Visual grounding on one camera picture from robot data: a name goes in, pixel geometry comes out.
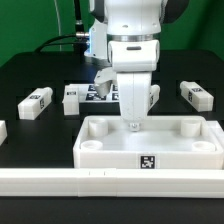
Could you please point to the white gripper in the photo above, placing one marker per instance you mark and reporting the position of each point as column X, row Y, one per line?
column 132, row 64

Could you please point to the white desk top tray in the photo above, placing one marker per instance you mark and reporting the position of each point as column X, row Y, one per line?
column 163, row 142

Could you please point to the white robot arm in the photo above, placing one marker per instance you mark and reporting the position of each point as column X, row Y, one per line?
column 124, row 34

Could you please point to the white block left edge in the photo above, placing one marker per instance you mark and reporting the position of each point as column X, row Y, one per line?
column 3, row 131

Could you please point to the white right side fence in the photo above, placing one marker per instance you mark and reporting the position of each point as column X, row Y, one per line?
column 217, row 130

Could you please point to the white marker base plate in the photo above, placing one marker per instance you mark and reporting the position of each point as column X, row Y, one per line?
column 88, row 94

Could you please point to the white front rail fence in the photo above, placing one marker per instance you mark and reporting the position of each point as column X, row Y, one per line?
column 112, row 182

